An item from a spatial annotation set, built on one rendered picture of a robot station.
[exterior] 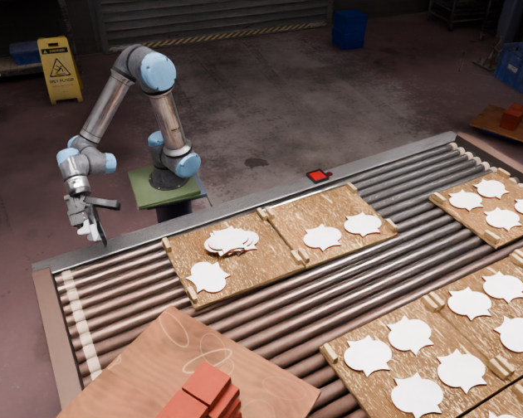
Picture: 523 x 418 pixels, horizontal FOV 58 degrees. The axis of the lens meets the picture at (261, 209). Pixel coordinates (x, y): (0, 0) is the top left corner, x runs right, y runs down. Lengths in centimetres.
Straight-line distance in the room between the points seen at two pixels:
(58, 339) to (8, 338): 139
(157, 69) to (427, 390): 130
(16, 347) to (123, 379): 161
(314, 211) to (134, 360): 94
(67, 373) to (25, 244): 206
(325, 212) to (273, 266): 37
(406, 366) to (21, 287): 235
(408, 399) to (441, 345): 23
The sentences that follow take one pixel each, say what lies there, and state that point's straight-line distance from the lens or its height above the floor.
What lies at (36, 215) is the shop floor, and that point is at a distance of 369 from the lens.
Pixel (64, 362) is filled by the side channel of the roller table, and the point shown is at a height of 95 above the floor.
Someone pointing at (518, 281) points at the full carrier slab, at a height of 95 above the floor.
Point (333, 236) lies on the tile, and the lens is 179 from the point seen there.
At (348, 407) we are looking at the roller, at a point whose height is 91.
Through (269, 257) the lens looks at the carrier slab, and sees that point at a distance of 170.
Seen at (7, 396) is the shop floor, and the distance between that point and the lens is 272.
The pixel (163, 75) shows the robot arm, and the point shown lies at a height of 147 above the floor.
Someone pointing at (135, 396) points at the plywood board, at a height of 104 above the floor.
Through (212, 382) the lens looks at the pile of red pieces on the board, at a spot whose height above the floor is 132.
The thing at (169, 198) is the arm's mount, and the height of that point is 90.
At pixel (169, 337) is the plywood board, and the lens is 137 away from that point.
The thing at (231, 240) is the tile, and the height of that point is 98.
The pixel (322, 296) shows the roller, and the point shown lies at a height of 92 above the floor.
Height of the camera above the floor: 213
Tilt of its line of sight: 39 degrees down
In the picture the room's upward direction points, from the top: 1 degrees clockwise
